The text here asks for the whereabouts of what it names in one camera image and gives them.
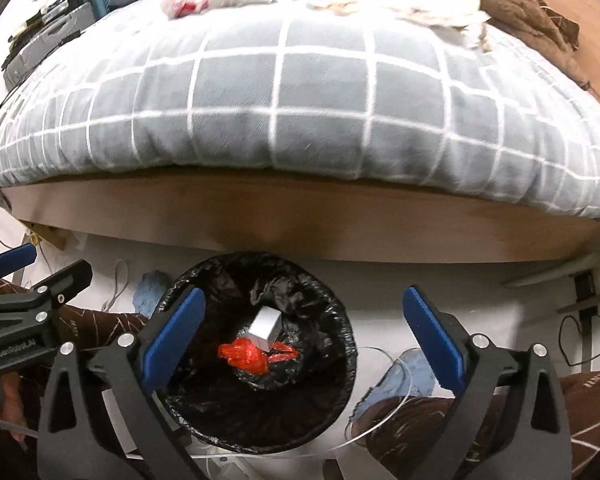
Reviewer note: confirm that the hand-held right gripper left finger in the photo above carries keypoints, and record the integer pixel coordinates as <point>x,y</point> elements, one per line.
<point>172,342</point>

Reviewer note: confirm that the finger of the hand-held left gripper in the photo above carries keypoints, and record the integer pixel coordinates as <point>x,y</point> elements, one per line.
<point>65,280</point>
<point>12,259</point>

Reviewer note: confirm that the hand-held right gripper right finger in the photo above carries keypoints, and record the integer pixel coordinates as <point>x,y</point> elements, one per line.
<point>435,342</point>

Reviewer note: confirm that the red plastic wrapper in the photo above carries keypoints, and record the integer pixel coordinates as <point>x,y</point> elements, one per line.
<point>245,357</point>

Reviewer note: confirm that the black-lined trash bin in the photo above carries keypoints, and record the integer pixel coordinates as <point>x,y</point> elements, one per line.
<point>210,410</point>

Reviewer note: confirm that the small silver box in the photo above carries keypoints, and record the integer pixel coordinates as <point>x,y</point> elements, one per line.
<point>262,327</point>

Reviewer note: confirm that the person's left hand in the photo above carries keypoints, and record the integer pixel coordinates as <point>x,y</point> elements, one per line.
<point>11,405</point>

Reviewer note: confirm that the clear thin tube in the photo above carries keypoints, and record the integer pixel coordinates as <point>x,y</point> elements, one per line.
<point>409,375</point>

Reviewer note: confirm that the blue slipper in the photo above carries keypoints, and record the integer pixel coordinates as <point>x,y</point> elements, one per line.
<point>405,377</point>
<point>150,290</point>

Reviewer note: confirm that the person's left leg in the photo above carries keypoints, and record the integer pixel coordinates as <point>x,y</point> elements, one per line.
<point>100,327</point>

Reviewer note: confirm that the person's leg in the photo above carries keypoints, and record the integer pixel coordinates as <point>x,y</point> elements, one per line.
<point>580,410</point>
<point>100,327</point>

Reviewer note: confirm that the black power adapter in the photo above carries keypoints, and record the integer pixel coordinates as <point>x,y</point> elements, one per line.
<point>584,286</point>

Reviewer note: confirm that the person's right leg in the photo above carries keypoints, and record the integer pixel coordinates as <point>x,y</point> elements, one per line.
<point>580,410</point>

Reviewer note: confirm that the grey suitcase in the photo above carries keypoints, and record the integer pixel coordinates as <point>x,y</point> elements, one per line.
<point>45,45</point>

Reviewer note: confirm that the grey checked bed sheet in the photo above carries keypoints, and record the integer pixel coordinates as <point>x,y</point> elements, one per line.
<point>305,110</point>

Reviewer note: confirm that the clear bag with red contents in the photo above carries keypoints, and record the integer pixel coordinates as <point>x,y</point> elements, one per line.
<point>187,5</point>

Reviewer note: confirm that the crumpled white plastic bag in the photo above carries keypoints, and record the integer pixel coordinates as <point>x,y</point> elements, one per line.
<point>430,5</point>

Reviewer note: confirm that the brown fleece garment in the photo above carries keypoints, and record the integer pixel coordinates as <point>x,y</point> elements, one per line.
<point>515,0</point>

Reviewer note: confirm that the wooden board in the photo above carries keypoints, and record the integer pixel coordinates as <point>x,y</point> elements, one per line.
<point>580,10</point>

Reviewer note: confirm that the wooden bed frame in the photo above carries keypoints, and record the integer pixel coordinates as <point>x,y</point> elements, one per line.
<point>300,215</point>

